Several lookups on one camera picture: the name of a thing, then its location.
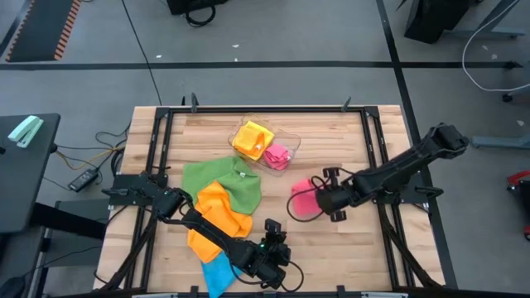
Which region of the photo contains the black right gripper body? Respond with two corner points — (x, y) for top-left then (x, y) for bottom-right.
(314, 166), (354, 224)

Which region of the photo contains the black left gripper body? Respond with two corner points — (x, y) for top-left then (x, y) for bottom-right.
(247, 218), (293, 291)

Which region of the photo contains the pink microfiber towel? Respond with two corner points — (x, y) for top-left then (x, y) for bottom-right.
(291, 178), (327, 218)
(263, 143), (293, 171)

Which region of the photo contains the blue microfiber towel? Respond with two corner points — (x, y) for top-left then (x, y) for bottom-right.
(201, 250), (246, 298)

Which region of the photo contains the green microfiber towel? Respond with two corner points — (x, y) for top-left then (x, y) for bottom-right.
(181, 156), (263, 215)

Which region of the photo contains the clear plastic bin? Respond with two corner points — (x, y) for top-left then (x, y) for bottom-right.
(227, 113), (302, 178)

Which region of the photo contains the grey metal desk foot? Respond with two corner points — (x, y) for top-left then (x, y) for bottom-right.
(470, 134), (530, 150)
(449, 0), (527, 41)

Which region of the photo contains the red and black cart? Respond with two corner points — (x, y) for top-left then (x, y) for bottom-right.
(505, 168), (530, 242)

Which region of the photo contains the black cabinet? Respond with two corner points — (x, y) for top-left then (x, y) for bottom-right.
(403, 0), (484, 45)

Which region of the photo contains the black power adapter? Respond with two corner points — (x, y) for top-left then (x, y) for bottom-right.
(68, 167), (99, 193)

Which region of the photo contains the black desk base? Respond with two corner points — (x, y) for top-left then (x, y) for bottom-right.
(0, 198), (109, 298)

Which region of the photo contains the black equipment box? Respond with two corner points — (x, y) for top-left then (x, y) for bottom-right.
(166, 0), (229, 16)

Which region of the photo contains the black side table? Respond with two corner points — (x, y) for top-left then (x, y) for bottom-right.
(0, 113), (62, 235)

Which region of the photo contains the mint green stapler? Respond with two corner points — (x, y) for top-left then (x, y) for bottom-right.
(7, 114), (45, 149)

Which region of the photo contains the black orange-edged floor mat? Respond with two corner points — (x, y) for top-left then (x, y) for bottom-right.
(6, 0), (83, 63)

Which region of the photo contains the black aluminium table frame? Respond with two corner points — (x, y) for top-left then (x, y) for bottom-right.
(93, 93), (448, 298)

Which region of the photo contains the white floor cable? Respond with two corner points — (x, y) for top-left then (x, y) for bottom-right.
(460, 0), (530, 93)

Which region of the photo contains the yellow cable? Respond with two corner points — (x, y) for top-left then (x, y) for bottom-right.
(55, 144), (126, 171)

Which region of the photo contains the black coiled cable loop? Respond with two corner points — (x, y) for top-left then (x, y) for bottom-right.
(185, 3), (217, 28)

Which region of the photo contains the thin black floor cable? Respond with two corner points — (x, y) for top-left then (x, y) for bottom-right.
(121, 0), (163, 107)

